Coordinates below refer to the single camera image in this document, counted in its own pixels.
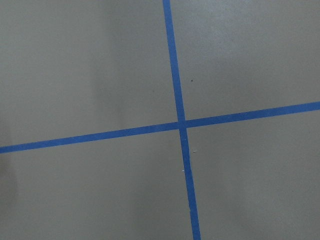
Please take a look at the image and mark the blue tape lines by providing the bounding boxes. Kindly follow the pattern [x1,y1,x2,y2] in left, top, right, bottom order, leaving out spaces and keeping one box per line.
[0,0,320,240]

